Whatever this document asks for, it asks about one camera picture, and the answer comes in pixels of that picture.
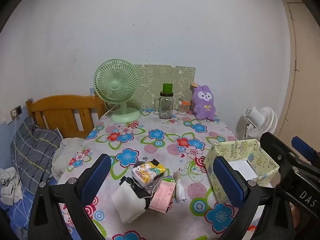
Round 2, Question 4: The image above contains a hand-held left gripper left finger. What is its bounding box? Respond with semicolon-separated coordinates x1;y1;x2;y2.
28;154;112;240

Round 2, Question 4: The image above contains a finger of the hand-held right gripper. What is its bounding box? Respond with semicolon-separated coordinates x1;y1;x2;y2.
291;136;320;170
260;132;304;190

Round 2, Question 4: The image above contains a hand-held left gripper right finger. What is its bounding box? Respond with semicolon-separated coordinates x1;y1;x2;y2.
212;156;294;240

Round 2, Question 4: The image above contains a yellow cartoon print storage box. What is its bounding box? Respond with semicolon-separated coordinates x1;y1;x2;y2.
204;139;280;204

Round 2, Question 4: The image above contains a black plastic bag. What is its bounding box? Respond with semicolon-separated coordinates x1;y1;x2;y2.
119;176;153;205

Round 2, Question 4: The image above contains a cartoon print tissue packet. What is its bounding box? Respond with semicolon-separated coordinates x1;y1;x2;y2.
132;159;167;188

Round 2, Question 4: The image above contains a pink packet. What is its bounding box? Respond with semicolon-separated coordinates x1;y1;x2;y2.
149;181;176;213

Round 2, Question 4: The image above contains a white standing fan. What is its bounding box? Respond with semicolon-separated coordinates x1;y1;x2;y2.
236;106;278;140

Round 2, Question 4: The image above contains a white crumpled blanket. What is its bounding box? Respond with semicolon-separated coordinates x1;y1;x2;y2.
51;137;85;180

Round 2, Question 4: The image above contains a floral tablecloth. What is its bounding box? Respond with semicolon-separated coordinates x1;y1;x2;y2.
56;107;275;240

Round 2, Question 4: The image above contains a beige door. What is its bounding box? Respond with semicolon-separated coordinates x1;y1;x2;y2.
282;0;320;155

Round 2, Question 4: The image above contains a grey plaid pillow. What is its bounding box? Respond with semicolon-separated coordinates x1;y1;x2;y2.
10;117;63;195

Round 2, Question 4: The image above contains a purple plush bunny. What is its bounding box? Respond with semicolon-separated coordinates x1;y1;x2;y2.
191;82;217;120

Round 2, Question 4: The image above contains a wooden bed headboard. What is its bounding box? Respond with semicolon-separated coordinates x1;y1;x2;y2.
26;95;108;139

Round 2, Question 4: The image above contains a cotton swab jar orange lid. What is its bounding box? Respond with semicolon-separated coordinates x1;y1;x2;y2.
177;99;190;115

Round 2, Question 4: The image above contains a grey white crumpled cloth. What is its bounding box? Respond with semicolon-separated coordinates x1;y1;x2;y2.
0;167;23;205

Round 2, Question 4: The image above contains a blue bed sheet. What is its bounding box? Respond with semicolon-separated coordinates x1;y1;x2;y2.
0;177;68;240

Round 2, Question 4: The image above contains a glass mug jar green lid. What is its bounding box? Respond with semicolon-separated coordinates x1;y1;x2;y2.
154;83;178;119

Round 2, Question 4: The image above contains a green desk fan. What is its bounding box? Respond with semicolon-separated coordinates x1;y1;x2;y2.
94;59;142;123

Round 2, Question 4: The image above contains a green patterned board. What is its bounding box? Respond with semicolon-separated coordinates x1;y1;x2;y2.
132;64;196;112

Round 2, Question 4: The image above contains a white fan cable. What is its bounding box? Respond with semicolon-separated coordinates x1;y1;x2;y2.
99;102;118;121

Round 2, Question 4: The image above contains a white charging cable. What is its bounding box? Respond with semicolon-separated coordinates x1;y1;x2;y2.
13;114;25;205

